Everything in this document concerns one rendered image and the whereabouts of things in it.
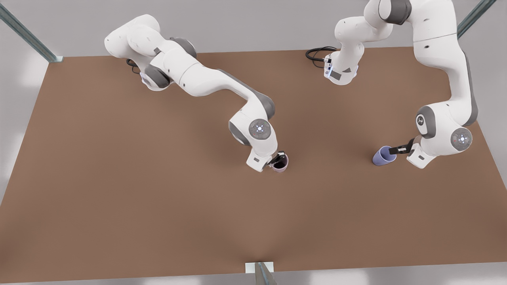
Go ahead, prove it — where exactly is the pink cup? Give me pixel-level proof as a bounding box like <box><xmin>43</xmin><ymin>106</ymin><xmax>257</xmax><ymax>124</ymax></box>
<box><xmin>270</xmin><ymin>152</ymin><xmax>289</xmax><ymax>174</ymax></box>

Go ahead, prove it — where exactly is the purple cup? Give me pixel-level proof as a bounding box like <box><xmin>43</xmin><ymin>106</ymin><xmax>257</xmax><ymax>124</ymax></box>
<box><xmin>372</xmin><ymin>146</ymin><xmax>397</xmax><ymax>167</ymax></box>

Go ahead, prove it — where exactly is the silver frame post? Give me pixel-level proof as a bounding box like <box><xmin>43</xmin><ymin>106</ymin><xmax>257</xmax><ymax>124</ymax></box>
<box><xmin>457</xmin><ymin>0</ymin><xmax>498</xmax><ymax>39</ymax></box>
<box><xmin>245</xmin><ymin>261</ymin><xmax>278</xmax><ymax>285</ymax></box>
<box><xmin>0</xmin><ymin>4</ymin><xmax>64</xmax><ymax>63</ymax></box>

